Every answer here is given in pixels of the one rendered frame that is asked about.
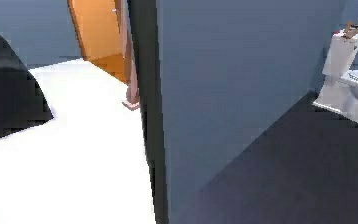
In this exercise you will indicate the orange room door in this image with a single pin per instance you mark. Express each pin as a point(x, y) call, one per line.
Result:
point(98, 36)

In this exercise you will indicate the white toilet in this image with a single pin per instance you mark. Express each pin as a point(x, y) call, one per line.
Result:
point(345, 80)

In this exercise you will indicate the black rounded furniture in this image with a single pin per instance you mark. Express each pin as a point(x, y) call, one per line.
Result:
point(10, 93)

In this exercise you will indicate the brown object on toilet tank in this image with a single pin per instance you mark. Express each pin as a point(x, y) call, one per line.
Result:
point(351, 30)

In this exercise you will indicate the pink door frame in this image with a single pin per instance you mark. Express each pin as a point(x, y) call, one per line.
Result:
point(131, 73)

